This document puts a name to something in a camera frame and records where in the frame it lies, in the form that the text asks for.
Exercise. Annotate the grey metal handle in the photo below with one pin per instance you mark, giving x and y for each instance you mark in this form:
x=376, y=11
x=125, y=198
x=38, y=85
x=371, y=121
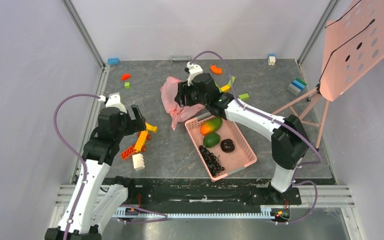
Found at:
x=178, y=58

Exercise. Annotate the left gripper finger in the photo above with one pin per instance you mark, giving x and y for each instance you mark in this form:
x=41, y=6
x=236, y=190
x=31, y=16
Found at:
x=139, y=121
x=130, y=126

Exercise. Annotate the yellow block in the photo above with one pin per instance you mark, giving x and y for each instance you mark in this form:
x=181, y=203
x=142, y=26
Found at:
x=225, y=89

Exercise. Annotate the yellow orange toy brick vehicle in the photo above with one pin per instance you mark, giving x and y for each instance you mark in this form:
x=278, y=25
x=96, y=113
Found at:
x=143, y=137

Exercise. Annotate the tall green block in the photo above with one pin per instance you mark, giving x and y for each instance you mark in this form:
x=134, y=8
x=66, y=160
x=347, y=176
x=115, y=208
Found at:
x=231, y=81

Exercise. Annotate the white toy brick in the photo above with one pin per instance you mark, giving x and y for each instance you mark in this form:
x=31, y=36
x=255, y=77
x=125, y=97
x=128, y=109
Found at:
x=138, y=162

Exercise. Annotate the orange curved block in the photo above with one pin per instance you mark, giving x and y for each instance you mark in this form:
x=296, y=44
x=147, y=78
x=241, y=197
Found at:
x=216, y=70

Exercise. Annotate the pink plastic basket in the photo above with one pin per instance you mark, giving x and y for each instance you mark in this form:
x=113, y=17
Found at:
x=230, y=162

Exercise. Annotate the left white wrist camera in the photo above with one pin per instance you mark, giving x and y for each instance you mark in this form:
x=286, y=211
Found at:
x=113, y=100

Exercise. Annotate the grey blue green brick stack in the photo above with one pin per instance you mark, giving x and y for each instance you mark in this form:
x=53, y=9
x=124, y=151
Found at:
x=296, y=86

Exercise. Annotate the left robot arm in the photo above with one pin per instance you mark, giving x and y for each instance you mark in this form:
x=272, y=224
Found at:
x=86, y=217

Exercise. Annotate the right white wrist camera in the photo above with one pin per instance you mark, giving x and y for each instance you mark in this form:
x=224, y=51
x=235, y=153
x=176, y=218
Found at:
x=193, y=70

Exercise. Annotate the green fake avocado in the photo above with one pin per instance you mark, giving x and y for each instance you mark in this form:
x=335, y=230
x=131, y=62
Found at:
x=211, y=140

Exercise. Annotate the orange green fake mango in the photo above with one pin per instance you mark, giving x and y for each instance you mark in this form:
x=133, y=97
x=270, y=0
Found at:
x=211, y=125

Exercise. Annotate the pink perforated music stand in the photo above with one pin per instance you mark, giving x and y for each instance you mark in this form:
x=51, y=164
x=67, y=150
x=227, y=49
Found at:
x=354, y=44

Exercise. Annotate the green block near microphone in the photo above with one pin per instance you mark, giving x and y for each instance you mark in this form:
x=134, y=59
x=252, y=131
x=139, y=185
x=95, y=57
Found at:
x=244, y=97

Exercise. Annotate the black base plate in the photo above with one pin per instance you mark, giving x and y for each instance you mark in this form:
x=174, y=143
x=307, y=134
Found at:
x=203, y=196

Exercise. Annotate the black fake grape bunch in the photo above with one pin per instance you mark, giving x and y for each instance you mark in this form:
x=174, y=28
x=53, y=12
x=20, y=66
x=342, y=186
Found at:
x=212, y=161

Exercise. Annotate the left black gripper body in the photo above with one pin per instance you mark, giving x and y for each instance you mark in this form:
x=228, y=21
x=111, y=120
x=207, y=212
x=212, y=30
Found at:
x=120, y=131

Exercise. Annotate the dark fake plum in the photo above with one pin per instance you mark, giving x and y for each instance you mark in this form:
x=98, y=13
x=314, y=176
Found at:
x=227, y=145

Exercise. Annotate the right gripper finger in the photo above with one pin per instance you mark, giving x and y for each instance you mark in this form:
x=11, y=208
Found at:
x=197, y=98
x=181, y=97

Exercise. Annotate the pink plastic bag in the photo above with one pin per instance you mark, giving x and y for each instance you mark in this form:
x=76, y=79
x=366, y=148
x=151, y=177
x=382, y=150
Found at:
x=178, y=114

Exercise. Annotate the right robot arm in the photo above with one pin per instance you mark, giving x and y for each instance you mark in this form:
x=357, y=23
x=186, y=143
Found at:
x=289, y=140

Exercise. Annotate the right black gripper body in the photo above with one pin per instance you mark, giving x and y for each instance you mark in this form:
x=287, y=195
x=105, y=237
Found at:
x=184, y=93

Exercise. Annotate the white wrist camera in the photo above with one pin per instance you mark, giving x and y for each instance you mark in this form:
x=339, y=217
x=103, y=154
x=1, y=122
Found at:
x=193, y=70
x=113, y=100

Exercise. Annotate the small green cube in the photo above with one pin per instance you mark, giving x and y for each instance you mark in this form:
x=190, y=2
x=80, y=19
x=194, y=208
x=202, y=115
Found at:
x=127, y=85

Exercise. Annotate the blue brick at corner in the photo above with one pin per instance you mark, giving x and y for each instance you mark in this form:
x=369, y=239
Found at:
x=113, y=61

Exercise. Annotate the blue white brick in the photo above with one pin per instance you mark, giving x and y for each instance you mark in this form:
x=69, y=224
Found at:
x=271, y=59

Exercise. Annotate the red curved block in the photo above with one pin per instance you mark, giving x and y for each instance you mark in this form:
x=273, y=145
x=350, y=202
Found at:
x=125, y=77

